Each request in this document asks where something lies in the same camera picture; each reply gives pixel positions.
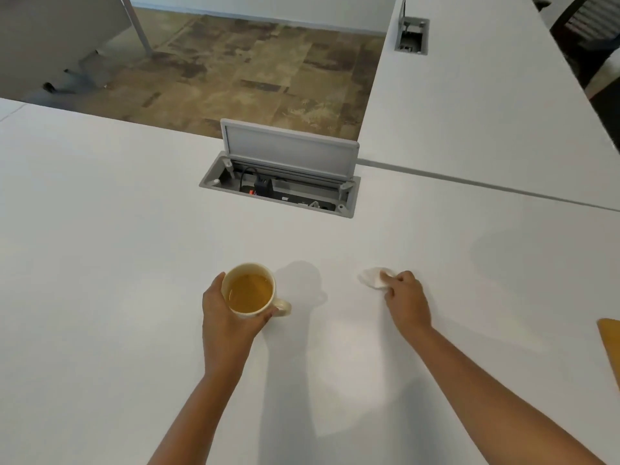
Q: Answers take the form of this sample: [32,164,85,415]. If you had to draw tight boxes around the person's right forearm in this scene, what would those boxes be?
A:
[402,326,606,465]

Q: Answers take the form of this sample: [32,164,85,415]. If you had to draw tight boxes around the large grey cable box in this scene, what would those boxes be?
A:
[199,118,362,220]

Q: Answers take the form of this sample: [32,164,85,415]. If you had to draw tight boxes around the torn white paper towel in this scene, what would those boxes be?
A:
[357,267,396,291]

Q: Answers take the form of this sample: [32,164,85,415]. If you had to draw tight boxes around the grey table leg frame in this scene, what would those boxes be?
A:
[0,0,155,96]

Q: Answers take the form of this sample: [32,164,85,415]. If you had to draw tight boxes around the small grey cable box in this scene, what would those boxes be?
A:
[393,0,430,56]

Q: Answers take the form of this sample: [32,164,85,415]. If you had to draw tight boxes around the black slatted-back office chair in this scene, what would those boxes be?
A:
[532,0,620,90]

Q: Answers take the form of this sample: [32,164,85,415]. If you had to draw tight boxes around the grey power strip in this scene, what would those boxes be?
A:
[271,186,338,211]

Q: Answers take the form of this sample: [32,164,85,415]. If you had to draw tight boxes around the white adjoining table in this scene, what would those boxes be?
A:
[357,0,620,211]

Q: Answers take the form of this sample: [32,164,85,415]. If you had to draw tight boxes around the black power plug with cable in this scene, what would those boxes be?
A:
[240,167,276,196]

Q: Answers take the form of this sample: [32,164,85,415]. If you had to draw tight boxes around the cream mug with tea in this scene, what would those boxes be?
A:
[221,262,293,319]

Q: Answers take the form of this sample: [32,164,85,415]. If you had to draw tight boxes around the person's left hand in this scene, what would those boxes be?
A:
[201,271,281,383]

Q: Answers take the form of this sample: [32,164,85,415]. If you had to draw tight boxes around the wooden coaster with mesh disc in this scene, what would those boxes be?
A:
[596,318,620,389]

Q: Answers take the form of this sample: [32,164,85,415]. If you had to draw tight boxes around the person's right hand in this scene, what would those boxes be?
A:
[381,269,433,342]

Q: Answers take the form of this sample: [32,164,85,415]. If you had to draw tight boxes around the person's left forearm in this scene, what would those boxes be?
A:
[147,370,253,465]

